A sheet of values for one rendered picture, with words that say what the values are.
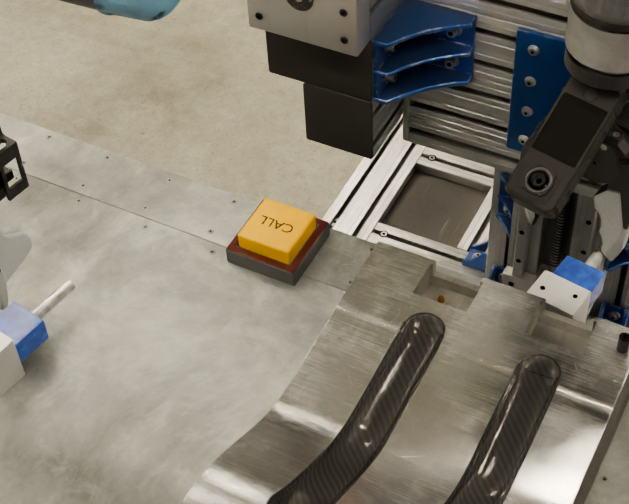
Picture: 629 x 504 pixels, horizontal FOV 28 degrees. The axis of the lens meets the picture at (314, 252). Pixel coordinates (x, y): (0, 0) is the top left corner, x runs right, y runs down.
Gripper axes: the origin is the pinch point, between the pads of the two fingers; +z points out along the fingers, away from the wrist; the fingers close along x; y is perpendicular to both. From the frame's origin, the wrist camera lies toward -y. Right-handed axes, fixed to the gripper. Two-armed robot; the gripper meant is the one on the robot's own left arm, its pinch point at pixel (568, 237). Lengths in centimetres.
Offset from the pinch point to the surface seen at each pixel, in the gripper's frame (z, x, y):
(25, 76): 93, 155, 58
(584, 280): 8.7, -0.9, 3.6
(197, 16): 93, 137, 96
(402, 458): 4.5, 0.7, -25.6
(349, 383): 4.7, 8.8, -21.8
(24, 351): 11, 39, -33
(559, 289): 7.4, 0.1, 0.2
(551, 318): 5.5, -1.6, -4.8
